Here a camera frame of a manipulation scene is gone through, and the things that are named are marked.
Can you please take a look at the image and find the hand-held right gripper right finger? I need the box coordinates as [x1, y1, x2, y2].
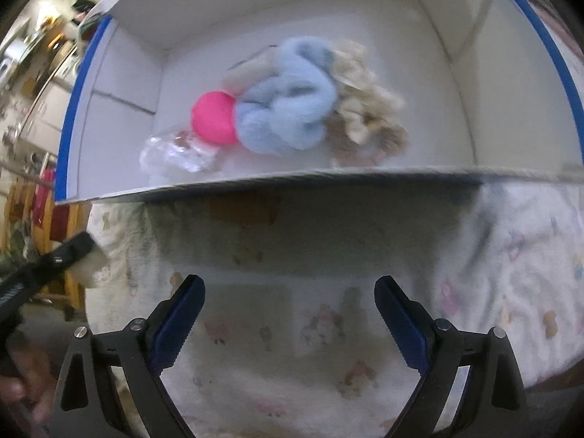
[374, 276, 530, 438]

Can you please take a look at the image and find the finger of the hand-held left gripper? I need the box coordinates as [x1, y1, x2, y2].
[14, 230, 96, 293]

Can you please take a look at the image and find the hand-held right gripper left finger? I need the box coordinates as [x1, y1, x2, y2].
[50, 274, 206, 438]

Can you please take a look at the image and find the clear plastic bag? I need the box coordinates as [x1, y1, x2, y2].
[139, 130, 216, 177]

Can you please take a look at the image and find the small brown fluffy hair tie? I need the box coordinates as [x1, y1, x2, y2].
[326, 116, 410, 168]

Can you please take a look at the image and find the pink ball toy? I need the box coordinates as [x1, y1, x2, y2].
[191, 91, 238, 145]

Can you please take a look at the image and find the beige fluffy scrunchie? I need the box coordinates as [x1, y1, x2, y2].
[328, 40, 407, 147]

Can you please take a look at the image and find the blue cardboard box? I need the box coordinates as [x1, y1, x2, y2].
[54, 0, 584, 204]

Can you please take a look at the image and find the light blue fluffy scrunchie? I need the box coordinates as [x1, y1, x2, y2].
[233, 39, 341, 154]

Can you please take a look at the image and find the tan soft toy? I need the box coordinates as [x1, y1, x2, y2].
[223, 48, 280, 95]

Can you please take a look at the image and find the person's left hand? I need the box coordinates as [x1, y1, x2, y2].
[0, 335, 59, 438]

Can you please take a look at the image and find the yellow wooden chair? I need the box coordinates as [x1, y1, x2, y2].
[0, 181, 88, 323]

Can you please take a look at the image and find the red cloth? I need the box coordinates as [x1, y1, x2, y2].
[32, 169, 56, 230]

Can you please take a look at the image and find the printed bed sheet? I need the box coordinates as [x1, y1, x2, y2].
[84, 178, 584, 438]

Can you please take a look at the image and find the white kitchen cabinet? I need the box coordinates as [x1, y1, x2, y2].
[13, 46, 79, 147]

